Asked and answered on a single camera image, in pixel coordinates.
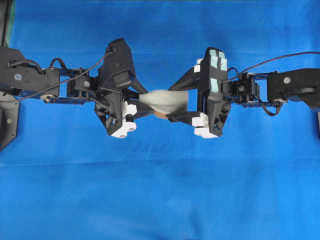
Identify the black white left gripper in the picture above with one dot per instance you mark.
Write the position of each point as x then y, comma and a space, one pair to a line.
115, 111

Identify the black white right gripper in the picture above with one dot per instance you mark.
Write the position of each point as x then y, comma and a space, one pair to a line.
210, 117

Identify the grey and orange sponge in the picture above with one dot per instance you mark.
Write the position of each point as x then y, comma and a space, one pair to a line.
165, 102

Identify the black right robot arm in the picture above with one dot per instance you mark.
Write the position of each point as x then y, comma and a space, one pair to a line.
270, 91

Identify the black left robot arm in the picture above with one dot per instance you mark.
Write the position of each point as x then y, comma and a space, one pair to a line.
55, 84

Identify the blue table cloth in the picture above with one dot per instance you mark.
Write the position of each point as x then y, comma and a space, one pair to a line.
64, 178

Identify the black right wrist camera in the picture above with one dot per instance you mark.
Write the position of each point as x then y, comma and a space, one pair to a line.
213, 71

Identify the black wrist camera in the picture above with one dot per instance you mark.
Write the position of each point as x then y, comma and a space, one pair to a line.
213, 71
117, 71

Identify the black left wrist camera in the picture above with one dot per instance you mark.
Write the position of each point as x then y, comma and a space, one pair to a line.
117, 71

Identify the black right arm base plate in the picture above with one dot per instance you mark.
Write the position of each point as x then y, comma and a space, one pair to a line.
318, 123

